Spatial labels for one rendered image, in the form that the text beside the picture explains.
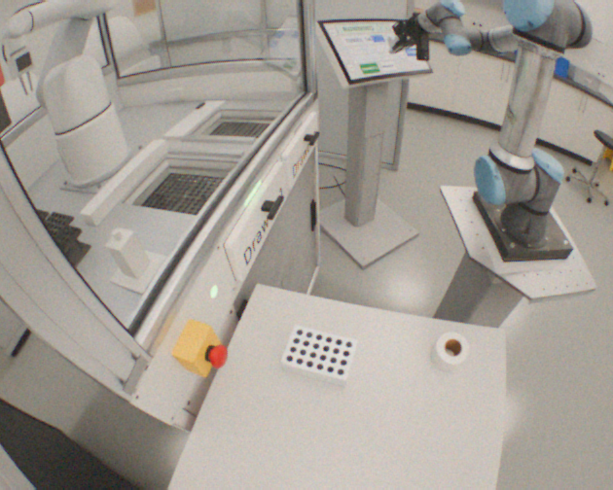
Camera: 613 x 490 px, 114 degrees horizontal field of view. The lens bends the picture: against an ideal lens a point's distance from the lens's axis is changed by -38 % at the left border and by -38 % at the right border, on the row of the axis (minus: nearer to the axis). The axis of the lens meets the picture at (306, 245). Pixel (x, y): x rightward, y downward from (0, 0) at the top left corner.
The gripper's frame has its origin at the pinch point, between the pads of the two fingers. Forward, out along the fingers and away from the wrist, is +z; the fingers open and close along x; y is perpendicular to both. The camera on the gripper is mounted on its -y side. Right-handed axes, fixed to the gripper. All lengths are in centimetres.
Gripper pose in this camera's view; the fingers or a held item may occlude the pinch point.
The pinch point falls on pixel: (392, 52)
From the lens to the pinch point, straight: 121.4
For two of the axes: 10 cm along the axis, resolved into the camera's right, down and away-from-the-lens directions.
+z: -3.8, -0.3, 9.2
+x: -8.4, 4.2, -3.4
